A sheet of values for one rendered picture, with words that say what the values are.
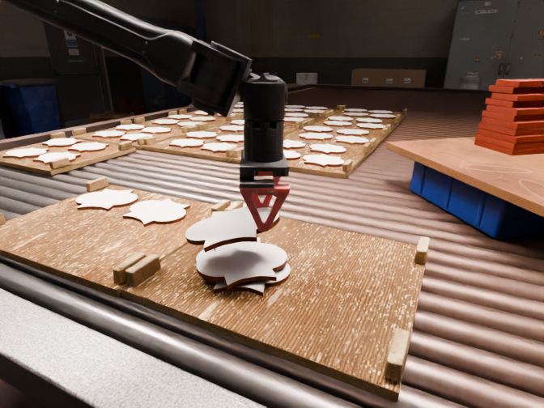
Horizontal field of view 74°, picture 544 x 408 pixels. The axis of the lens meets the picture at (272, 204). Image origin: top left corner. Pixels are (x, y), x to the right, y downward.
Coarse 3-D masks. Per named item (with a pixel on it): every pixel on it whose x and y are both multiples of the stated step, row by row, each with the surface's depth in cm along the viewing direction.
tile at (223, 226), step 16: (240, 208) 60; (208, 224) 57; (224, 224) 55; (240, 224) 54; (272, 224) 53; (192, 240) 53; (208, 240) 51; (224, 240) 51; (240, 240) 51; (256, 240) 50
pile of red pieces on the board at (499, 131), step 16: (512, 80) 87; (528, 80) 87; (496, 96) 91; (512, 96) 87; (528, 96) 86; (496, 112) 92; (512, 112) 87; (528, 112) 86; (480, 128) 97; (496, 128) 91; (512, 128) 87; (528, 128) 87; (480, 144) 97; (496, 144) 91; (512, 144) 87; (528, 144) 88
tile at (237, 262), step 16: (208, 256) 59; (224, 256) 59; (240, 256) 59; (256, 256) 59; (272, 256) 59; (208, 272) 55; (224, 272) 55; (240, 272) 55; (256, 272) 55; (272, 272) 55
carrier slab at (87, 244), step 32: (32, 224) 76; (64, 224) 76; (96, 224) 76; (128, 224) 76; (160, 224) 76; (192, 224) 76; (32, 256) 64; (64, 256) 64; (96, 256) 64; (128, 256) 64; (160, 256) 64; (96, 288) 57
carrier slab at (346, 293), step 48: (288, 240) 69; (336, 240) 69; (384, 240) 69; (144, 288) 55; (192, 288) 55; (288, 288) 55; (336, 288) 55; (384, 288) 55; (240, 336) 46; (288, 336) 46; (336, 336) 46; (384, 336) 46; (384, 384) 39
